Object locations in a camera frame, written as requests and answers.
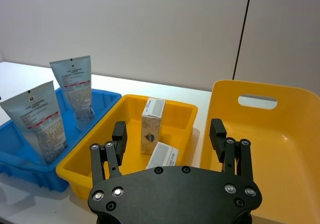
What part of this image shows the large yellow basket with handle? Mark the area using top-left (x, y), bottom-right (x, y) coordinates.
top-left (199, 79), bottom-right (320, 224)

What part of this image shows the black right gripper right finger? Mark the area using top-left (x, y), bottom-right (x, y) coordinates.
top-left (209, 118), bottom-right (256, 185)

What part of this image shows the small yellow plastic bin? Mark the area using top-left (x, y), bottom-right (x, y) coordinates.
top-left (55, 94), bottom-right (199, 201)

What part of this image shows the small white cardboard box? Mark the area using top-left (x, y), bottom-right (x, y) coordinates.
top-left (141, 97), bottom-right (166, 155)
top-left (145, 141), bottom-right (180, 170)

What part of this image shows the blue plastic bin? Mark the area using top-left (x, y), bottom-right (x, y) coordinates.
top-left (0, 87), bottom-right (123, 192)

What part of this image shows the silver-blue cosmetic tube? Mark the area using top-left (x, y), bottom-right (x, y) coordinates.
top-left (0, 80), bottom-right (69, 166)
top-left (49, 55), bottom-right (96, 132)

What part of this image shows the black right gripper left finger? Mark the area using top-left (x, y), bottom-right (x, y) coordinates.
top-left (89, 121), bottom-right (129, 188)

